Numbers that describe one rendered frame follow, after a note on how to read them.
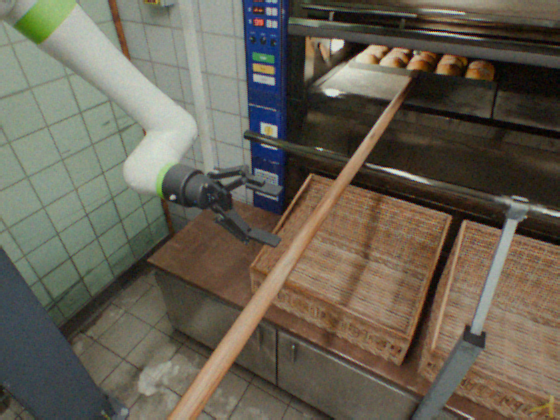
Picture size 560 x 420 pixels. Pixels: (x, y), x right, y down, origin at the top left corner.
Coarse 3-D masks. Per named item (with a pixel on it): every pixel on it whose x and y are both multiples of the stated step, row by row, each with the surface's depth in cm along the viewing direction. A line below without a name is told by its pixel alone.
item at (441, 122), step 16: (304, 96) 130; (320, 96) 127; (336, 96) 124; (352, 96) 124; (368, 96) 124; (368, 112) 121; (400, 112) 116; (416, 112) 114; (432, 112) 113; (448, 112) 113; (448, 128) 112; (464, 128) 109; (480, 128) 107; (496, 128) 105; (512, 128) 104; (528, 128) 104; (528, 144) 103; (544, 144) 102
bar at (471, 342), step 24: (264, 144) 103; (288, 144) 99; (360, 168) 92; (384, 168) 89; (456, 192) 83; (480, 192) 81; (552, 216) 75; (504, 240) 79; (480, 312) 78; (480, 336) 77; (456, 360) 81; (432, 384) 95; (456, 384) 86; (432, 408) 96
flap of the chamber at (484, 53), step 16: (288, 32) 104; (304, 32) 102; (320, 32) 100; (336, 32) 98; (352, 32) 96; (416, 48) 90; (432, 48) 89; (448, 48) 87; (464, 48) 86; (480, 48) 84; (528, 64) 81; (544, 64) 80
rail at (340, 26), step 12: (300, 24) 102; (312, 24) 100; (324, 24) 99; (336, 24) 97; (348, 24) 96; (360, 24) 95; (396, 36) 92; (408, 36) 90; (420, 36) 89; (432, 36) 88; (444, 36) 87; (456, 36) 86; (468, 36) 85; (504, 48) 82; (516, 48) 81; (528, 48) 80; (540, 48) 79; (552, 48) 78
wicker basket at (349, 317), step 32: (320, 192) 146; (288, 224) 140; (352, 224) 144; (416, 224) 131; (448, 224) 122; (256, 256) 124; (320, 256) 145; (352, 256) 145; (384, 256) 141; (416, 256) 135; (256, 288) 128; (288, 288) 118; (320, 288) 132; (352, 288) 133; (384, 288) 133; (416, 288) 133; (320, 320) 118; (352, 320) 110; (384, 320) 122; (416, 320) 104; (384, 352) 110
